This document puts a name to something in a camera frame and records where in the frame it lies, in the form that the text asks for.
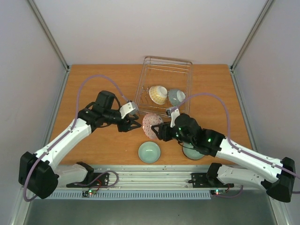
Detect pink patterned bowl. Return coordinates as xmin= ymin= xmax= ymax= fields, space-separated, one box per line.
xmin=142 ymin=113 xmax=163 ymax=140

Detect green ring patterned bowl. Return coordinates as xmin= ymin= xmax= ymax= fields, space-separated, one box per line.
xmin=138 ymin=142 xmax=161 ymax=164

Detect pale green bowl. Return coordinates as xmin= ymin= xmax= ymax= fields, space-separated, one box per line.
xmin=182 ymin=147 xmax=204 ymax=160

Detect grey speckled bowl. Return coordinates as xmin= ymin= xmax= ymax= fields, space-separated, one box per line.
xmin=168 ymin=89 xmax=186 ymax=106

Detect yellow blue patterned bowl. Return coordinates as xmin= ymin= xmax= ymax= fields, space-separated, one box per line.
xmin=149 ymin=85 xmax=168 ymax=105

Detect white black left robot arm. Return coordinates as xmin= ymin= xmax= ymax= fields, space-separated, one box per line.
xmin=18 ymin=90 xmax=141 ymax=202

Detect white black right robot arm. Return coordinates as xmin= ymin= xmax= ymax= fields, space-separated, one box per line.
xmin=151 ymin=113 xmax=296 ymax=203

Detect right controller board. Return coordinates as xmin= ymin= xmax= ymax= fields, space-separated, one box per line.
xmin=210 ymin=189 xmax=228 ymax=195

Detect controller board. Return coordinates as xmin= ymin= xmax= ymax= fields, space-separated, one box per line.
xmin=210 ymin=189 xmax=228 ymax=195
xmin=82 ymin=190 xmax=97 ymax=197

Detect left controller board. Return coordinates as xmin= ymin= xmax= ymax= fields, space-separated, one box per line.
xmin=82 ymin=190 xmax=97 ymax=197

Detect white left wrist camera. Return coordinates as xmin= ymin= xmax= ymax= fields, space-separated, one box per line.
xmin=119 ymin=101 xmax=139 ymax=119

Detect metal wire dish rack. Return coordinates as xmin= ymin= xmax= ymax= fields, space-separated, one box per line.
xmin=134 ymin=56 xmax=193 ymax=119

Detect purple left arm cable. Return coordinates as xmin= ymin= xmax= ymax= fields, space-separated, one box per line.
xmin=23 ymin=75 xmax=129 ymax=202

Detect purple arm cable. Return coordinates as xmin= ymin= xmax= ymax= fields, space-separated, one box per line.
xmin=172 ymin=92 xmax=300 ymax=199
xmin=23 ymin=75 xmax=129 ymax=202

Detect aluminium frame rails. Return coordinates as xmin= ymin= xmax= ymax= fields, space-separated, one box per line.
xmin=9 ymin=0 xmax=300 ymax=225

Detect grey slotted cable duct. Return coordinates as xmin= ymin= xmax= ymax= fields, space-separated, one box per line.
xmin=47 ymin=190 xmax=211 ymax=201

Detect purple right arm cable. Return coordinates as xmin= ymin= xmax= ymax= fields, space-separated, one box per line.
xmin=172 ymin=92 xmax=300 ymax=199

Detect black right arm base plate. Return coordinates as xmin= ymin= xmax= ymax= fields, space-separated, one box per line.
xmin=188 ymin=172 xmax=234 ymax=188

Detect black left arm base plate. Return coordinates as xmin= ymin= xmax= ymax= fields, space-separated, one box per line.
xmin=66 ymin=172 xmax=109 ymax=188

